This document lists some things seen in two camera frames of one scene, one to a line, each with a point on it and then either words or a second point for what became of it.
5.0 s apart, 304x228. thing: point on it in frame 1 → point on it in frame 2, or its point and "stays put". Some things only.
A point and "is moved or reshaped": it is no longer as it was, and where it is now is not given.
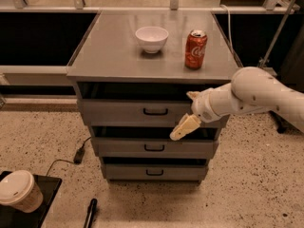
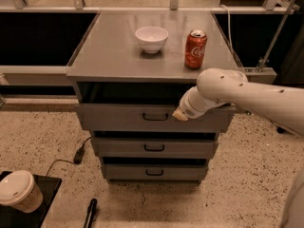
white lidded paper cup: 19,190 stays put
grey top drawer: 140,113 is moved or reshaped
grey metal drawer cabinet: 133,71 stays put
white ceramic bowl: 151,38 stays put
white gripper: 202,106 → 189,107
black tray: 11,217 stays put
